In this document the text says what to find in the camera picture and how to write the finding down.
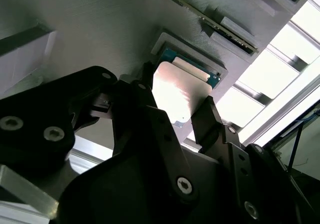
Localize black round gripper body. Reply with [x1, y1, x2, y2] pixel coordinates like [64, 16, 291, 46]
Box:
[58, 150, 241, 224]

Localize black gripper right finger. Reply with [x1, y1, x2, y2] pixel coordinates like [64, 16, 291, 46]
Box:
[191, 95, 313, 224]

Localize CPU with silver top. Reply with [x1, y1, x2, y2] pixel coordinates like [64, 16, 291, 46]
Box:
[151, 48, 222, 130]

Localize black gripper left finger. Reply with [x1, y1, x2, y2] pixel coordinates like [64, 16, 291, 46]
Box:
[0, 61, 200, 205]

